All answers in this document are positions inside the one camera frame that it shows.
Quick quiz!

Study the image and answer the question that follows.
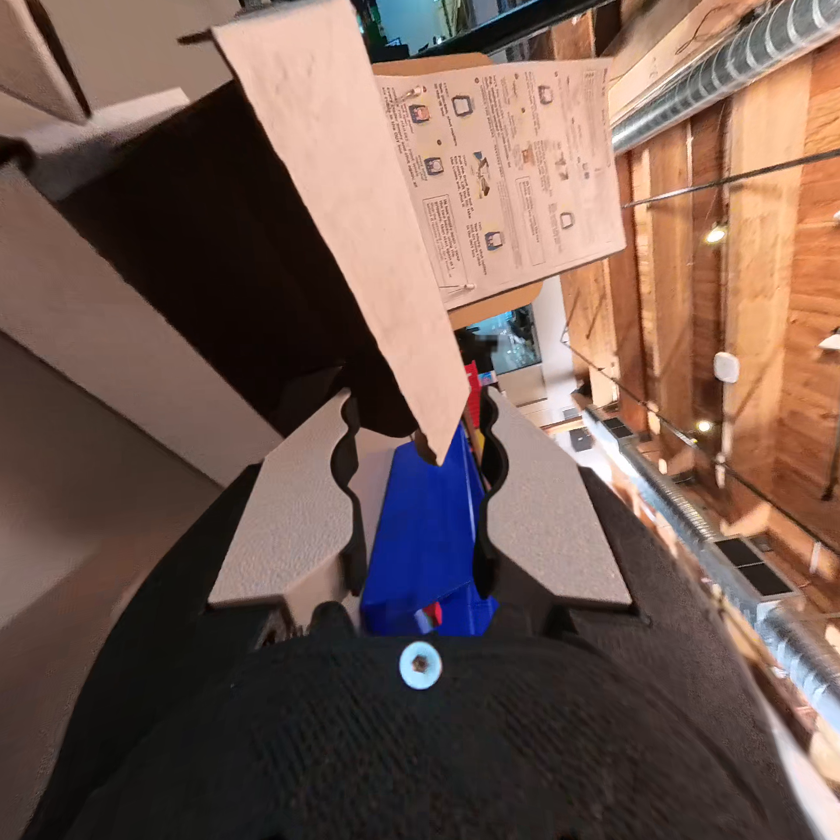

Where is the blue plastic bin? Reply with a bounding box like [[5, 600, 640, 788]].
[[358, 420, 501, 639]]

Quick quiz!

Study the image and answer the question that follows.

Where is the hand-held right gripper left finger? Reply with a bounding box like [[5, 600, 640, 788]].
[[207, 387, 367, 635]]

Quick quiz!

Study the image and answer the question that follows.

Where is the white cardboard mailer box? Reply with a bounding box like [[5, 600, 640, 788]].
[[0, 0, 471, 468]]

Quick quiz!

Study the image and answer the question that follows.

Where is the silver ventilation duct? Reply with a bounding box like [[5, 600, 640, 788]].
[[584, 403, 840, 731], [610, 0, 840, 156]]

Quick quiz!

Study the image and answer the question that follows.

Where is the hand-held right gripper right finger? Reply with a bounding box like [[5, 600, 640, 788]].
[[471, 386, 634, 622]]

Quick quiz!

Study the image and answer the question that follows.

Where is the printed instruction sheet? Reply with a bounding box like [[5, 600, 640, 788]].
[[374, 58, 627, 311]]

